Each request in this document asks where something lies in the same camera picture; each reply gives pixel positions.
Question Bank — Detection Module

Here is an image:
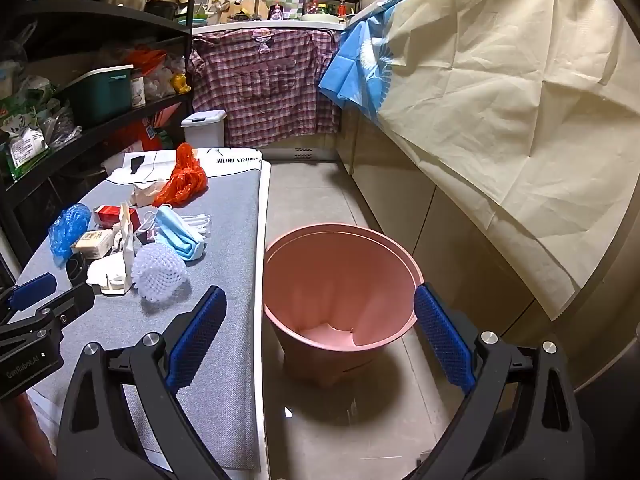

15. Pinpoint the black plastic wrapper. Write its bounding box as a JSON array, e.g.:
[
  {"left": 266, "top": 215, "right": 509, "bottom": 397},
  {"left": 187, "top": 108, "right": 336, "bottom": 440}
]
[{"left": 65, "top": 254, "right": 92, "bottom": 286}]

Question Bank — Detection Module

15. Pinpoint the beige napkin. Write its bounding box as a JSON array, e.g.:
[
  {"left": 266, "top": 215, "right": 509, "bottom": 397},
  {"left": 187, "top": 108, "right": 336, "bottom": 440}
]
[{"left": 131, "top": 180, "right": 173, "bottom": 207}]

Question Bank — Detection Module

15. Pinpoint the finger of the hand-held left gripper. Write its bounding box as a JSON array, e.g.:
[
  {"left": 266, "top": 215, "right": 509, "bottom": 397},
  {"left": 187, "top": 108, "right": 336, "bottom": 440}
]
[
  {"left": 32, "top": 284, "right": 96, "bottom": 333},
  {"left": 0, "top": 272, "right": 57, "bottom": 326}
]

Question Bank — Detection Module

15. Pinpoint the grey table mat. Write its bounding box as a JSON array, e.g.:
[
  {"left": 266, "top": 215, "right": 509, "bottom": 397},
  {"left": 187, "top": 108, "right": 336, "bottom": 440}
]
[{"left": 15, "top": 160, "right": 273, "bottom": 471}]

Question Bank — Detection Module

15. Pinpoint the black shelf rack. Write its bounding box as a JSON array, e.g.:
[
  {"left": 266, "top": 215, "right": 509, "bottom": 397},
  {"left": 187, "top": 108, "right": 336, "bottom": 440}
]
[{"left": 0, "top": 0, "right": 201, "bottom": 281}]

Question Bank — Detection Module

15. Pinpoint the beige kitchen cabinet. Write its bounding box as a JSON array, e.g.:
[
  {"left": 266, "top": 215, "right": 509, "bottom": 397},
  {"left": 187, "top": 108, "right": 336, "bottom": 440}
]
[{"left": 335, "top": 105, "right": 576, "bottom": 361}]

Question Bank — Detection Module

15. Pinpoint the black spice rack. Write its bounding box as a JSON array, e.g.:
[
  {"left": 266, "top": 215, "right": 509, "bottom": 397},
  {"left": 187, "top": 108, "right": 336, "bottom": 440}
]
[{"left": 304, "top": 0, "right": 362, "bottom": 16}]

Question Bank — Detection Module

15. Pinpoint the plaid shirt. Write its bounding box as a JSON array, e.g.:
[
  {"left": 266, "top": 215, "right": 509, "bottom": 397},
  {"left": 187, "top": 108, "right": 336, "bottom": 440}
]
[{"left": 189, "top": 27, "right": 343, "bottom": 147}]

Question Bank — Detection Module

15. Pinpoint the white lidded bin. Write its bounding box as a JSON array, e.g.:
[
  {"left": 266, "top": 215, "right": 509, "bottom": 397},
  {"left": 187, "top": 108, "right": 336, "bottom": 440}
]
[{"left": 181, "top": 110, "right": 228, "bottom": 149}]

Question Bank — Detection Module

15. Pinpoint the blue plastic bag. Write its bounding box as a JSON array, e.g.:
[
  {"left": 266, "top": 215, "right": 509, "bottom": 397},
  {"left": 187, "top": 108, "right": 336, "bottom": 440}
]
[{"left": 48, "top": 203, "right": 92, "bottom": 267}]

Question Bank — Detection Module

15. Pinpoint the blue face mask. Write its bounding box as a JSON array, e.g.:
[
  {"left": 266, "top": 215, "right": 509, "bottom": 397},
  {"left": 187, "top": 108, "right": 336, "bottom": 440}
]
[{"left": 154, "top": 207, "right": 207, "bottom": 263}]

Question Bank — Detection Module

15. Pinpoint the white printed plastic bag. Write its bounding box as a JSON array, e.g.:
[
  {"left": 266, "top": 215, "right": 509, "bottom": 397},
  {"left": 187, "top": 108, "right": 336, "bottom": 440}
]
[{"left": 107, "top": 147, "right": 271, "bottom": 186}]

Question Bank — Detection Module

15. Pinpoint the white tissue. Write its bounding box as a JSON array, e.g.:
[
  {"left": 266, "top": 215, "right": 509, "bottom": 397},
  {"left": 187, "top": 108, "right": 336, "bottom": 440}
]
[{"left": 87, "top": 254, "right": 135, "bottom": 297}]

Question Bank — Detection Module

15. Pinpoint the green snack packet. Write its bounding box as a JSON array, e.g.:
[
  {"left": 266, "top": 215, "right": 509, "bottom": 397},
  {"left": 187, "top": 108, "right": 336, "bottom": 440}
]
[{"left": 0, "top": 105, "right": 51, "bottom": 181}]

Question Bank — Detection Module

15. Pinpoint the white paper packet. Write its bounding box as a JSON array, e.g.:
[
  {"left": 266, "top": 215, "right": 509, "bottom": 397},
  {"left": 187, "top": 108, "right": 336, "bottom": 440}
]
[{"left": 114, "top": 202, "right": 140, "bottom": 261}]

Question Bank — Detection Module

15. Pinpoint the black pot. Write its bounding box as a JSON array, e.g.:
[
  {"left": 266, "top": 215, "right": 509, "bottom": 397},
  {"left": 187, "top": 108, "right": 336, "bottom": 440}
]
[{"left": 145, "top": 0, "right": 180, "bottom": 21}]

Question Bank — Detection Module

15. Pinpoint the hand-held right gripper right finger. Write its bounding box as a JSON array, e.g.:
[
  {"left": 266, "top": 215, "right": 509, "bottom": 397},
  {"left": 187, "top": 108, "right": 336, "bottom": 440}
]
[{"left": 413, "top": 283, "right": 583, "bottom": 480}]

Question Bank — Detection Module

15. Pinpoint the clear bag of garlic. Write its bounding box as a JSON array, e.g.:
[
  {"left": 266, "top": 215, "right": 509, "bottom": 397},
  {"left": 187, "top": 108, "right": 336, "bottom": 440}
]
[{"left": 145, "top": 57, "right": 176, "bottom": 98}]

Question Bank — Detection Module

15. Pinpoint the blue patterned cloth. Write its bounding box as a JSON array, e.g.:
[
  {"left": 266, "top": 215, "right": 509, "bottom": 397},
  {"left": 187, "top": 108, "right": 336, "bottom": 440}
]
[{"left": 318, "top": 0, "right": 416, "bottom": 121}]

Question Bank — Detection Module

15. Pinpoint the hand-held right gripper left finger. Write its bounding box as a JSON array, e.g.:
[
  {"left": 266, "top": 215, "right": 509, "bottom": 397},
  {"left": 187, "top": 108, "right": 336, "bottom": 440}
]
[{"left": 56, "top": 285, "right": 231, "bottom": 480}]

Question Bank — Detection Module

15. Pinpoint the green storage box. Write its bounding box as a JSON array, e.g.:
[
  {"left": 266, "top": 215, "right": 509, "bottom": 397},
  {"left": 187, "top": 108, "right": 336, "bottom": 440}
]
[{"left": 60, "top": 65, "right": 135, "bottom": 126}]

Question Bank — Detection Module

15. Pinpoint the white foam fruit net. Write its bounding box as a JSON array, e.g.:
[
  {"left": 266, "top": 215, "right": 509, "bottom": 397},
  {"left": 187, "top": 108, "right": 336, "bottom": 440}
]
[{"left": 131, "top": 244, "right": 190, "bottom": 305}]

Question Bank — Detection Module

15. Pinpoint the red cardboard box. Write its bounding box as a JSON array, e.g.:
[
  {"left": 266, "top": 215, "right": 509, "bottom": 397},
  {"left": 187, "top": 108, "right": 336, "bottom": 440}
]
[{"left": 94, "top": 205, "right": 138, "bottom": 227}]

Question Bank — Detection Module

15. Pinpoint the small beige box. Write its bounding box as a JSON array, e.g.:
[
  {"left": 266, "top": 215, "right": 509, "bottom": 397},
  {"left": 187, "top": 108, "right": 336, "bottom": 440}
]
[{"left": 71, "top": 230, "right": 116, "bottom": 261}]

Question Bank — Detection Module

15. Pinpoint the person's left forearm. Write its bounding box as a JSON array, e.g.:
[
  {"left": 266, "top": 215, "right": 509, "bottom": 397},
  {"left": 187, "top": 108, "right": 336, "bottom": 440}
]
[{"left": 0, "top": 392, "right": 57, "bottom": 480}]

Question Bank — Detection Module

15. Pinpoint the orange plastic bag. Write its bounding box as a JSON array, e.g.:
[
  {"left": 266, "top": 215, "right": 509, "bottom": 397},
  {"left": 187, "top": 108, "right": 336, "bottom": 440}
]
[{"left": 152, "top": 143, "right": 208, "bottom": 208}]

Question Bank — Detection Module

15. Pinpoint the red plastic bag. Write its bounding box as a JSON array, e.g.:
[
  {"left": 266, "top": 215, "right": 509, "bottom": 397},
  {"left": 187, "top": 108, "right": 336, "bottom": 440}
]
[{"left": 122, "top": 47, "right": 168, "bottom": 76}]

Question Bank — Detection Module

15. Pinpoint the pink plastic bin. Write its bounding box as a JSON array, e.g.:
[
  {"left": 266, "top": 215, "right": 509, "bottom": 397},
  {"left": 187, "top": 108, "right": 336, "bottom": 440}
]
[{"left": 263, "top": 226, "right": 426, "bottom": 387}]

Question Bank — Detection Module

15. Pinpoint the cream cloth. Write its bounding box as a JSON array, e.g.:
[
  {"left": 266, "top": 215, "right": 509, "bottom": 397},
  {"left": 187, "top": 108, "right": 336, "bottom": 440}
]
[{"left": 372, "top": 0, "right": 640, "bottom": 321}]

